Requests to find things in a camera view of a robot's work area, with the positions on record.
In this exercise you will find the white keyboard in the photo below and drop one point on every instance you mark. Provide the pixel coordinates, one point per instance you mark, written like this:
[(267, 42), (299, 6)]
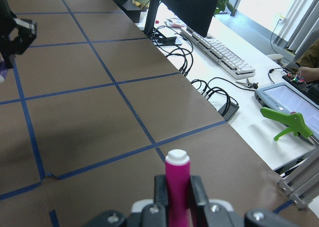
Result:
[(218, 52)]

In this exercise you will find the teach pendant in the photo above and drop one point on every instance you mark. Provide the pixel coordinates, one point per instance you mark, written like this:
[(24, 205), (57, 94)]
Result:
[(284, 97)]

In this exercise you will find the aluminium frame post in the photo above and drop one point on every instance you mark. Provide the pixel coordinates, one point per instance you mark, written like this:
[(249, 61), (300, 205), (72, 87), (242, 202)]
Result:
[(301, 186)]

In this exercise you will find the black monitor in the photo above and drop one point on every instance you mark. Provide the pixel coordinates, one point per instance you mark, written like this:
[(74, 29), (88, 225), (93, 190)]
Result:
[(196, 14)]

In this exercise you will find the green plastic tool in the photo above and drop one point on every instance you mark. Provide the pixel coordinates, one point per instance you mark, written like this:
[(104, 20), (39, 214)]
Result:
[(295, 123)]

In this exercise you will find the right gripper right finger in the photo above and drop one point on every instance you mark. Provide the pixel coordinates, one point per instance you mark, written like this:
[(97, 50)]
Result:
[(197, 199)]

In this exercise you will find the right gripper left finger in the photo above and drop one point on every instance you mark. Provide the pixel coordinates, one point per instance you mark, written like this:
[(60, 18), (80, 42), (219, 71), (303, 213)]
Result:
[(161, 195)]

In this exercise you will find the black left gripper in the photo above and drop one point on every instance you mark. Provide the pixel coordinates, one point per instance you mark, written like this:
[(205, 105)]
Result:
[(16, 35)]

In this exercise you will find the purple pen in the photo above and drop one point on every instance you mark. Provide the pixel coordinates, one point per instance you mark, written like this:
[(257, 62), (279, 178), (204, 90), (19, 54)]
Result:
[(3, 71)]

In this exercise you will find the pink pen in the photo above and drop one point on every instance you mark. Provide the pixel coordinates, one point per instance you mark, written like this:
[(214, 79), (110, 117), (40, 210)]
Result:
[(177, 173)]

